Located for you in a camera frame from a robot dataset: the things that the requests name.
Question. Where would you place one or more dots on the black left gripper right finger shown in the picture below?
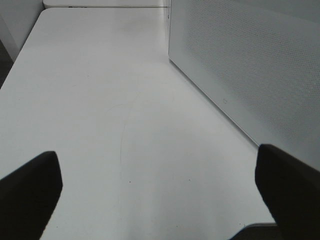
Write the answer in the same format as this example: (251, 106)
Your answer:
(291, 191)

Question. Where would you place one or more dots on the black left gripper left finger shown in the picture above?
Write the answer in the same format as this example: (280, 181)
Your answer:
(28, 197)

